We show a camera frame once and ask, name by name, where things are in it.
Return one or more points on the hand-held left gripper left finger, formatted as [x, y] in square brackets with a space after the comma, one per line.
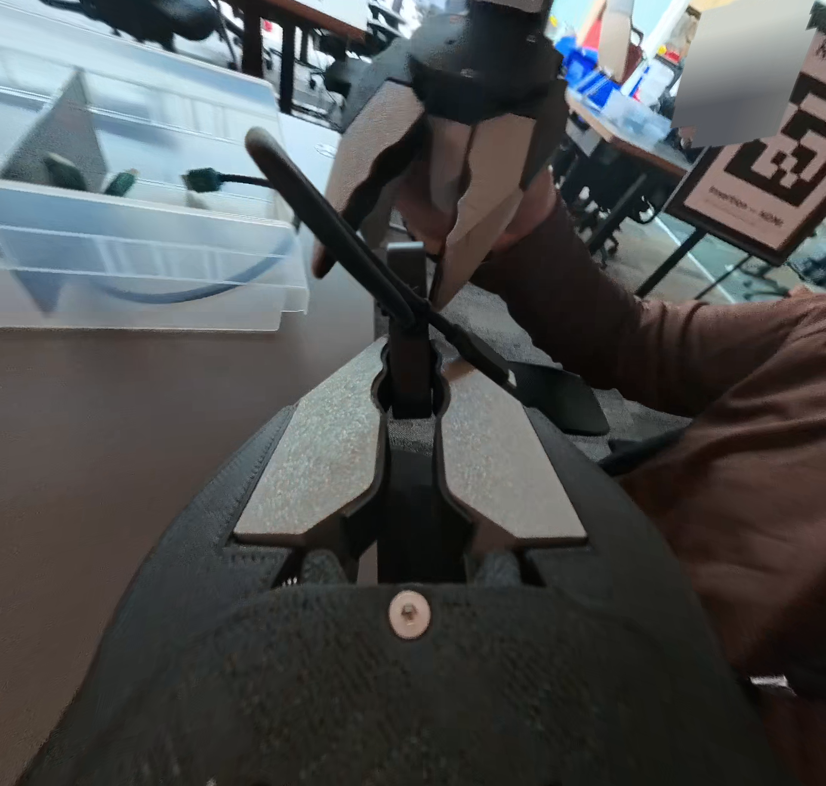
[316, 463]

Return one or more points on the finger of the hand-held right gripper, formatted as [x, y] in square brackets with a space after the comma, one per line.
[484, 172]
[368, 140]

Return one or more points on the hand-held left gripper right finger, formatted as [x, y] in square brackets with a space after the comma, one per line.
[503, 469]

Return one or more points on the black hdmi adapter with pigtail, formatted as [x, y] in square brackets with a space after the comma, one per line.
[411, 360]

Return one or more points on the clear plastic bin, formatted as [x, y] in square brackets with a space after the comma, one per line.
[161, 263]

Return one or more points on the person's right hand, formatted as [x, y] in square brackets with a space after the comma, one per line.
[539, 211]

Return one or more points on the blue plastic bin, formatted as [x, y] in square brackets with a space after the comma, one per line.
[584, 63]

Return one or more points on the black office chair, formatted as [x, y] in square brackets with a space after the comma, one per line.
[606, 205]
[148, 5]

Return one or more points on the cardboard column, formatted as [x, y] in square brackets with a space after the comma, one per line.
[619, 17]

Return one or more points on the cluttered work table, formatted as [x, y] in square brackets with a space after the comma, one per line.
[645, 147]

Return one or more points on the person's torso in brown sweater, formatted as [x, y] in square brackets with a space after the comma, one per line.
[742, 508]

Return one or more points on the tag sign in black frame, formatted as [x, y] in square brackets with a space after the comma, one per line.
[761, 198]

